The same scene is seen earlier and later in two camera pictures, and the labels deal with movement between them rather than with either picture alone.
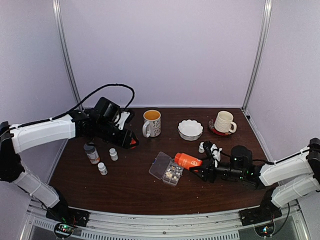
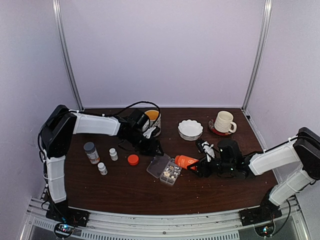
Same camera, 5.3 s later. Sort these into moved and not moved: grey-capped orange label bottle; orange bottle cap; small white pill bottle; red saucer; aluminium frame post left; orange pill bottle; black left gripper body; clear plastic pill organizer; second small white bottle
Moved: orange bottle cap; orange pill bottle; black left gripper body
Not moved: aluminium frame post left; second small white bottle; clear plastic pill organizer; red saucer; small white pill bottle; grey-capped orange label bottle
